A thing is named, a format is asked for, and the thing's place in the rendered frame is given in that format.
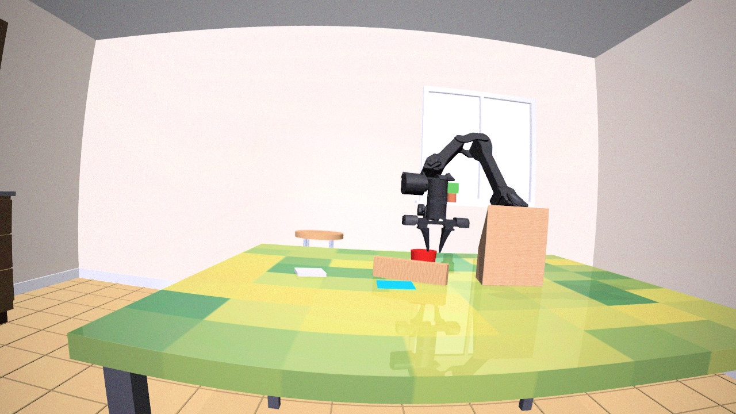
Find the red cup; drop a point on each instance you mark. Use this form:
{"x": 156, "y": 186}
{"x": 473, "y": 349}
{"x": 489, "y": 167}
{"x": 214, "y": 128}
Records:
{"x": 422, "y": 254}

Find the white flat rectangular block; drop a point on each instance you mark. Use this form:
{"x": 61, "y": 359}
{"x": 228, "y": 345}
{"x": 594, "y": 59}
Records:
{"x": 309, "y": 272}

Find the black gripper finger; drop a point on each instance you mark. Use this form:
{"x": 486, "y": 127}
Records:
{"x": 426, "y": 235}
{"x": 444, "y": 235}

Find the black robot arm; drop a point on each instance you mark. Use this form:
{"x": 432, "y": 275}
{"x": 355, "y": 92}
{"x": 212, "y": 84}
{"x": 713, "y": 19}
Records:
{"x": 431, "y": 179}

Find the tan wooden plank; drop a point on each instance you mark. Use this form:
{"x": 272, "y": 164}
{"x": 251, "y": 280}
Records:
{"x": 411, "y": 270}

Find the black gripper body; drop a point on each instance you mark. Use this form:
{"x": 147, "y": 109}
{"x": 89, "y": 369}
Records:
{"x": 436, "y": 209}

